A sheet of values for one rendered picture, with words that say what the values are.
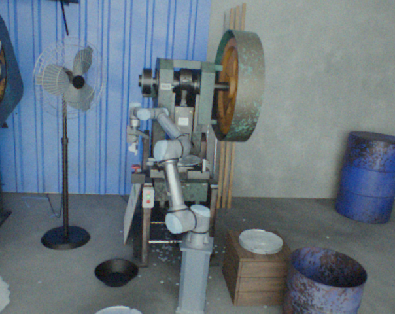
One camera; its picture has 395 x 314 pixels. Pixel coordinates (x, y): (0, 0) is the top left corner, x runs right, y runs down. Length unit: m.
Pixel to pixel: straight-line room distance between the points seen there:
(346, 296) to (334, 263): 0.38
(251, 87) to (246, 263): 1.13
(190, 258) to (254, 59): 1.33
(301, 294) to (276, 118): 2.50
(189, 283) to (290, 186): 2.51
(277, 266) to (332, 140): 2.44
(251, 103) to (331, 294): 1.24
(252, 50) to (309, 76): 1.86
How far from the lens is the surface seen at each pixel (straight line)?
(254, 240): 2.58
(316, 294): 2.12
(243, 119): 2.55
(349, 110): 4.66
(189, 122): 2.76
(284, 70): 4.24
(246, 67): 2.50
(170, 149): 2.14
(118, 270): 2.85
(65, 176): 3.09
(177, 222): 2.10
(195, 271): 2.32
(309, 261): 2.46
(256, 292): 2.57
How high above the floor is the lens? 1.53
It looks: 15 degrees down
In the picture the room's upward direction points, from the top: 5 degrees clockwise
